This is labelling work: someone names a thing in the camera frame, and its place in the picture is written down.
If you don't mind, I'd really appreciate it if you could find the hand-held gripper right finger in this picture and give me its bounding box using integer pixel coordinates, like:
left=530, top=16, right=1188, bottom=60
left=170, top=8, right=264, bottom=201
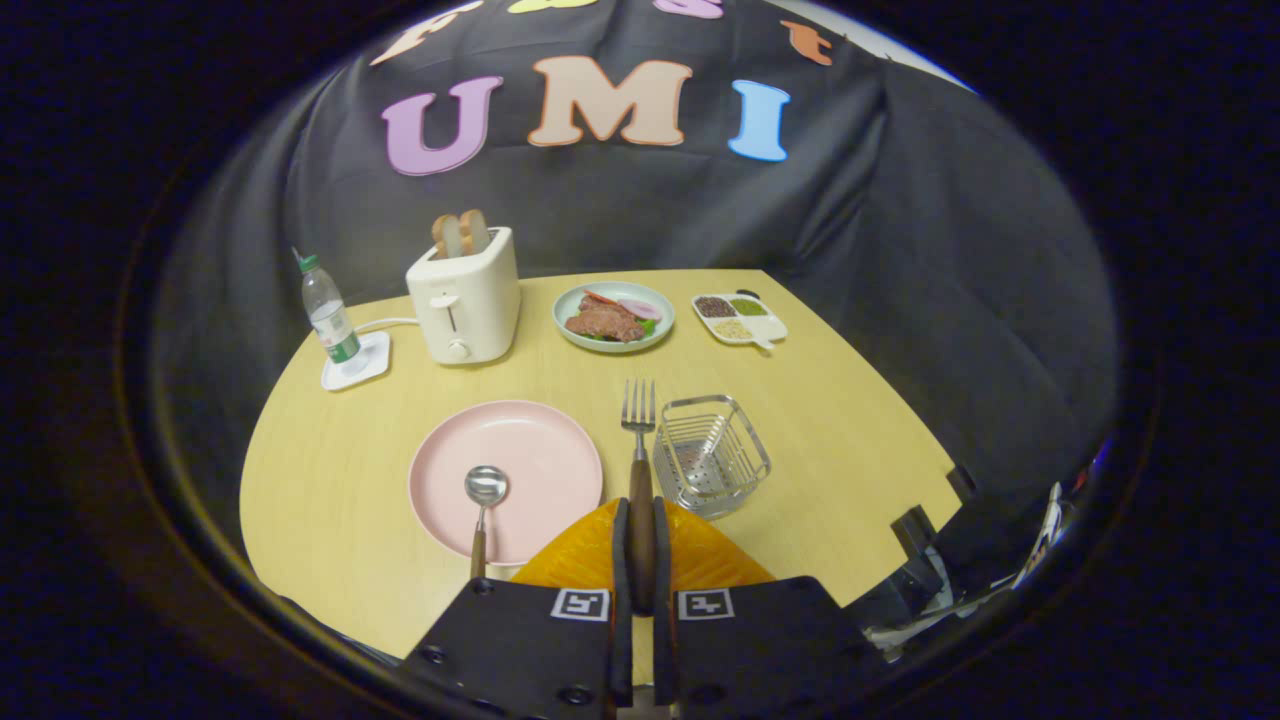
left=652, top=497, right=891, bottom=720

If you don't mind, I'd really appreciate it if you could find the clear plastic water bottle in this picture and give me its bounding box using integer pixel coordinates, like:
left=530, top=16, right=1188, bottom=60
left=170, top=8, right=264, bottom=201
left=293, top=250, right=363, bottom=366

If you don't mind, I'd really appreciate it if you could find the pink round plate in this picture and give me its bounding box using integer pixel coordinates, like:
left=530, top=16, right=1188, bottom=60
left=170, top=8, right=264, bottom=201
left=408, top=400, right=605, bottom=568

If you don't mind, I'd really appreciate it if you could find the wooden handled metal spoon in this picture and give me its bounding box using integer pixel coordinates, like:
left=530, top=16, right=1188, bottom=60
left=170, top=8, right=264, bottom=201
left=464, top=465, right=509, bottom=581

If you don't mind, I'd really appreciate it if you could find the white divided condiment dish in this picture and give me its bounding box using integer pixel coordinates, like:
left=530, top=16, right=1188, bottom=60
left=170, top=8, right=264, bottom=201
left=692, top=292, right=789, bottom=351

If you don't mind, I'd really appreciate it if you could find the black backdrop cloth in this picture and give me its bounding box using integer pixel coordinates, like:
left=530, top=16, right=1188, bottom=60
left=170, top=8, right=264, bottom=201
left=150, top=0, right=1119, bottom=561

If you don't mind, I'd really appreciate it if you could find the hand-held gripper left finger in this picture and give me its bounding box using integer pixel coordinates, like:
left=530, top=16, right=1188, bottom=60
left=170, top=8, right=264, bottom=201
left=400, top=497, right=633, bottom=720

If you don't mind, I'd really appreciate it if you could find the pale green food plate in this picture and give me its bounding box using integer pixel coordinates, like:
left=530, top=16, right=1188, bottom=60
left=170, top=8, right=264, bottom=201
left=553, top=281, right=676, bottom=354

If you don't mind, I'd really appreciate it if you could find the brown meat slice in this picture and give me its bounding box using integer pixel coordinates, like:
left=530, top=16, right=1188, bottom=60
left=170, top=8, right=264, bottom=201
left=565, top=300, right=646, bottom=344

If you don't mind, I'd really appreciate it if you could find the white square coaster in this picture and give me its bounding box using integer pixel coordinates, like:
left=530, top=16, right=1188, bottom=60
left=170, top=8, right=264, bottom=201
left=320, top=331, right=391, bottom=391

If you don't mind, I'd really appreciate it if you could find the metal wire cutlery basket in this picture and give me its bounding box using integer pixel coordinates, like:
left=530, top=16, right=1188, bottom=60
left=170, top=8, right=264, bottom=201
left=653, top=394, right=772, bottom=521

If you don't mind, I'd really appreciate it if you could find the wooden handled metal fork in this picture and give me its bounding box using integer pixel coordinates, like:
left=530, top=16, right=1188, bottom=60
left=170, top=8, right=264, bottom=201
left=620, top=379, right=658, bottom=613

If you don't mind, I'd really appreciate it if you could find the white toaster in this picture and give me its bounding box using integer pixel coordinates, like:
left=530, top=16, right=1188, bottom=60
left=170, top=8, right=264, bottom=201
left=406, top=227, right=522, bottom=366

